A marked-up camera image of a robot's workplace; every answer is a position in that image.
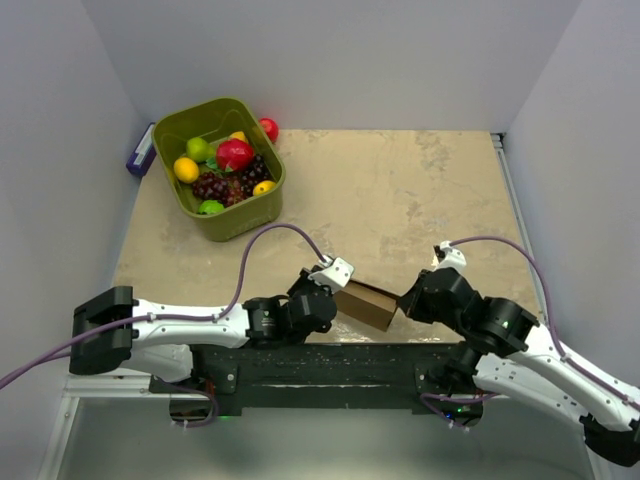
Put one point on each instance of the yellow lemon right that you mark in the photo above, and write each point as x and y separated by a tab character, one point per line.
263	187

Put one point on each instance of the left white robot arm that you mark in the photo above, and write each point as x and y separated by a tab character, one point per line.
116	330

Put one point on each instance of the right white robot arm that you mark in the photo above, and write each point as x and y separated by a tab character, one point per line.
506	351

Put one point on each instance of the yellow fruit at back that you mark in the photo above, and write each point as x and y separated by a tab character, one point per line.
239	135

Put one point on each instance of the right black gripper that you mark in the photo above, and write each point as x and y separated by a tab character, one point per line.
409	303

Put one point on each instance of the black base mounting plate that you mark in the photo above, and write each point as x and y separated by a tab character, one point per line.
316	376

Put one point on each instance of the blue white small box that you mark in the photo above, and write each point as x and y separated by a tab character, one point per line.
142	156

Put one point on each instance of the green pear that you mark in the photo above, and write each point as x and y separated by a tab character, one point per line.
199	150

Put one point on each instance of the green plastic bin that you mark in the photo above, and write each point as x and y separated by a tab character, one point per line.
214	121

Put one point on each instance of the green fruit front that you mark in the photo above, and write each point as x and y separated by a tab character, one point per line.
210	207

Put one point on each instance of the aluminium frame rail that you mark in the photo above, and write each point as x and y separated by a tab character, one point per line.
497	140

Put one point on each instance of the red pomegranate in bin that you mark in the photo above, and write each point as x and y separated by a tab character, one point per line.
233	155

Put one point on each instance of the brown cardboard box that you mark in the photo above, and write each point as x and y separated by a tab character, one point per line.
367	304

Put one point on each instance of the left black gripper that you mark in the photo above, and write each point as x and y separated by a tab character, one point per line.
306	282

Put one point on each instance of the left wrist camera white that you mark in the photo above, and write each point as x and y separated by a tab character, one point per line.
334	273

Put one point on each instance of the dark purple grape bunch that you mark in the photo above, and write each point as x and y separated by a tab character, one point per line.
232	187

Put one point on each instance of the red apple outside bin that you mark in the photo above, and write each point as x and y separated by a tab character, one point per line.
270	128

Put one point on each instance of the yellow lemon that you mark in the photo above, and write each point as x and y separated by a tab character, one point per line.
263	187
186	170

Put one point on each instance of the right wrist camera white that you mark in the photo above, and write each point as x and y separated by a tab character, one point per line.
446	255

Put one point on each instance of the yellow lemon left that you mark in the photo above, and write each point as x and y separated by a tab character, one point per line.
186	170

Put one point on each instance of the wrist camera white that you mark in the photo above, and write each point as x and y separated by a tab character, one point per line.
446	255
334	273

